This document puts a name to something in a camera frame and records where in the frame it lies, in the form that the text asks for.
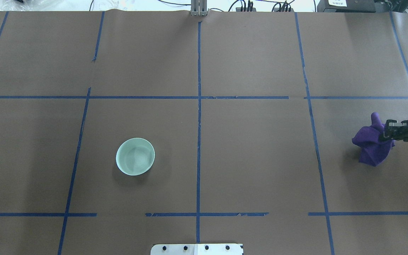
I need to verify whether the crumpled clear plastic wrap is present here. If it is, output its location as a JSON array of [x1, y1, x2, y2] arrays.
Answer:
[[0, 0, 59, 11]]

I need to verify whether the black computer box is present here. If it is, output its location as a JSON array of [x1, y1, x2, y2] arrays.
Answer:
[[316, 0, 376, 13]]

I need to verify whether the aluminium frame post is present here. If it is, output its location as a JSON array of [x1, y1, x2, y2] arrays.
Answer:
[[191, 0, 209, 16]]

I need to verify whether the mint green bowl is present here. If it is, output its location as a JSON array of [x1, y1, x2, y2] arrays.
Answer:
[[115, 137, 155, 176]]

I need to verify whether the purple cloth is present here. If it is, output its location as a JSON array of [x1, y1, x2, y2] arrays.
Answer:
[[352, 112, 395, 167]]

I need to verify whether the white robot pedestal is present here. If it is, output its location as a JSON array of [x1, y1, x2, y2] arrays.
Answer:
[[150, 243, 244, 255]]

